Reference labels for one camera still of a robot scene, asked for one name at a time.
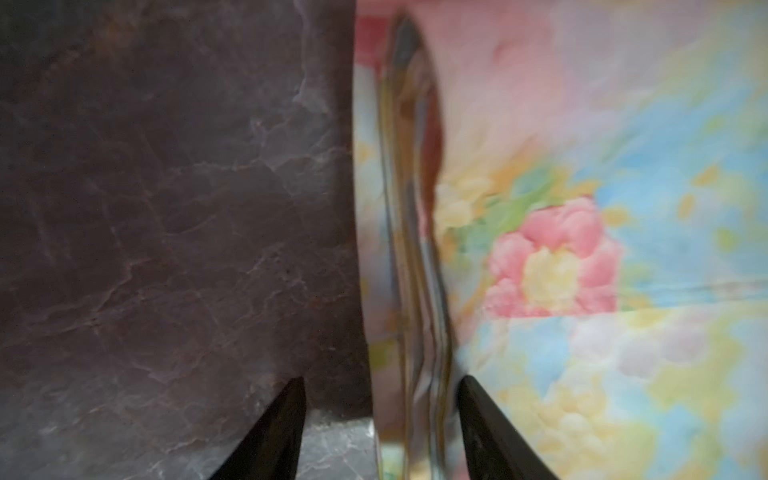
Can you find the pastel patterned skirt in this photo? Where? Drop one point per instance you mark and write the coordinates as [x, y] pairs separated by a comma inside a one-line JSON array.
[[566, 200]]

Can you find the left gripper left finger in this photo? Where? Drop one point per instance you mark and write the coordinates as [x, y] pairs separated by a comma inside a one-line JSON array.
[[271, 449]]

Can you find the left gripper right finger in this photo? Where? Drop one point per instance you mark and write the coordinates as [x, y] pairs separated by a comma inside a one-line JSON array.
[[494, 449]]

